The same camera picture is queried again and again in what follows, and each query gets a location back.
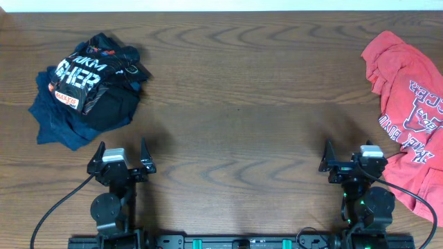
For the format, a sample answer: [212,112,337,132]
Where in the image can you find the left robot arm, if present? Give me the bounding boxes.
[87,139,156,248]

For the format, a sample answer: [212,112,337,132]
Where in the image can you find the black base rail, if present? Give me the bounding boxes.
[67,232,416,249]

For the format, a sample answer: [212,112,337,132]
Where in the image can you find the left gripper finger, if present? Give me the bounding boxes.
[87,141,106,173]
[141,138,156,173]

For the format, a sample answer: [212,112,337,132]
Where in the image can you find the navy blue t-shirt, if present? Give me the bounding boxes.
[28,66,140,151]

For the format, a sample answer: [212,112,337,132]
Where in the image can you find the red printed t-shirt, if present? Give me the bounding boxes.
[361,31,442,226]

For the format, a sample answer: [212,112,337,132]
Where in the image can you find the black printed jersey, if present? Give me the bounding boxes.
[48,33,150,131]

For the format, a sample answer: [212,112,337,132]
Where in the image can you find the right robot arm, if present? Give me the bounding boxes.
[318,140,395,248]

